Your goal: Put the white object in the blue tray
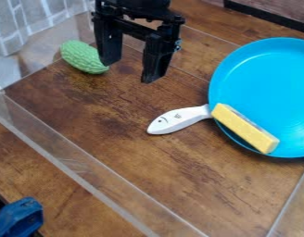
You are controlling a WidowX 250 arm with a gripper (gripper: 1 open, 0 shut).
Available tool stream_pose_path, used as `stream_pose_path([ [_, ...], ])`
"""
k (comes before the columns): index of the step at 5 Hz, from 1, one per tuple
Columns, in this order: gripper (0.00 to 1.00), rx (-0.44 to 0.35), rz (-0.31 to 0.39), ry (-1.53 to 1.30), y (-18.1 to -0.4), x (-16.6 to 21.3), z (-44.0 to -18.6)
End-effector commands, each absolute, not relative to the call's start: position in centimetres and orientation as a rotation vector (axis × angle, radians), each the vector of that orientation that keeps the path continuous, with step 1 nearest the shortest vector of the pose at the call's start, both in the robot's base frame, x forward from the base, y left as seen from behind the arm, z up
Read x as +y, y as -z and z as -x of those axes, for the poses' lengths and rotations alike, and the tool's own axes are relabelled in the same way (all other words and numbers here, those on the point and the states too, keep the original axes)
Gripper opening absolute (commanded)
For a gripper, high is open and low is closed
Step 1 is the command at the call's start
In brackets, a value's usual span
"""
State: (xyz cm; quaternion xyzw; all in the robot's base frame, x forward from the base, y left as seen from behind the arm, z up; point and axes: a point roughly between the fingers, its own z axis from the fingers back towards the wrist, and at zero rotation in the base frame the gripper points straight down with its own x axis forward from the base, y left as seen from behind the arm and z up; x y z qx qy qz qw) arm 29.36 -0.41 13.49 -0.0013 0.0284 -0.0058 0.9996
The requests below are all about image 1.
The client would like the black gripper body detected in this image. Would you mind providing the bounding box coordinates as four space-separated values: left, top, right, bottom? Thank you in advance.
94 0 186 41

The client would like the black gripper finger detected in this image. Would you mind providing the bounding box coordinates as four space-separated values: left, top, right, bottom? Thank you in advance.
142 23 182 83
94 15 123 66

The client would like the green bumpy toy gourd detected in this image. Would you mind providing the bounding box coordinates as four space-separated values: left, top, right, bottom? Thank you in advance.
60 40 110 74

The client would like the grey checked curtain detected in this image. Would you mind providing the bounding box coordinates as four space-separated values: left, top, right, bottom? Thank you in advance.
0 0 95 57

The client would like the blue round plate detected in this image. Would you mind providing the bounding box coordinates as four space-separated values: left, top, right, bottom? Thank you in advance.
209 37 304 159

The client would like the yellow rectangular block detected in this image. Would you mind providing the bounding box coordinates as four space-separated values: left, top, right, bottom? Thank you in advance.
211 104 280 154

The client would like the clear acrylic back wall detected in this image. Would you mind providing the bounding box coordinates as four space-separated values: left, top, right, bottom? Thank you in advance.
0 0 243 91

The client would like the clear acrylic wall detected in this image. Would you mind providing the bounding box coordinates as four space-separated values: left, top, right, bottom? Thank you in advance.
266 173 304 237
0 91 209 237
0 0 243 91

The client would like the clear acrylic front wall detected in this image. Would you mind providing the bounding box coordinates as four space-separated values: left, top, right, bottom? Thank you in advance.
0 91 209 237

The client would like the clear acrylic right wall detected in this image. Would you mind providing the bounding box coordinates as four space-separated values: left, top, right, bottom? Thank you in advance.
266 173 304 237

